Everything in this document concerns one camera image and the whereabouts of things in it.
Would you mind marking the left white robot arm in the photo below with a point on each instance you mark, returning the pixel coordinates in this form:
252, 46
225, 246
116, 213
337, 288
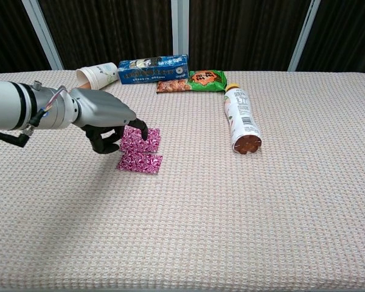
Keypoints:
6, 103

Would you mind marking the black pleated curtain panel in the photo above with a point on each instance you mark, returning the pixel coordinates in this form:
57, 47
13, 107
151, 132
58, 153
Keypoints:
346, 33
9, 36
246, 33
109, 30

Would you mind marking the brown cylindrical stick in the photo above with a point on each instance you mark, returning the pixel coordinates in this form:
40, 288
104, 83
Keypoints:
84, 86

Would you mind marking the grey aluminium partition post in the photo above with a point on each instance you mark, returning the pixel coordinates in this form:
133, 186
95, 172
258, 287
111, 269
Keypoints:
44, 33
304, 33
180, 27

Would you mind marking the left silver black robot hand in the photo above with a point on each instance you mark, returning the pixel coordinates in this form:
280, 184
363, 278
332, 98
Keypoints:
100, 106

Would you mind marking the green snack packet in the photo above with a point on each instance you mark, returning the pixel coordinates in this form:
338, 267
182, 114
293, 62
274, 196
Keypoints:
207, 80

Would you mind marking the blue rectangular carton box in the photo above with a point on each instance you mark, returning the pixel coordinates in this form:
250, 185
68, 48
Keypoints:
152, 71

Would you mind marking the brown snack packet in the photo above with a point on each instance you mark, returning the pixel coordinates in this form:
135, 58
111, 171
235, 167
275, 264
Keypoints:
173, 86

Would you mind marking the white bottle orange cap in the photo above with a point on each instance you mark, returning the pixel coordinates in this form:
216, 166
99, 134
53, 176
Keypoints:
241, 121

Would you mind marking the white paper cup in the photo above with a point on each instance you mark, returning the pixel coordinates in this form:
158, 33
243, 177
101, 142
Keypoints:
102, 74

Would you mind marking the pink woven tablecloth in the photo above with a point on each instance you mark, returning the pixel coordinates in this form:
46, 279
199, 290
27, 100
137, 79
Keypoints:
200, 213

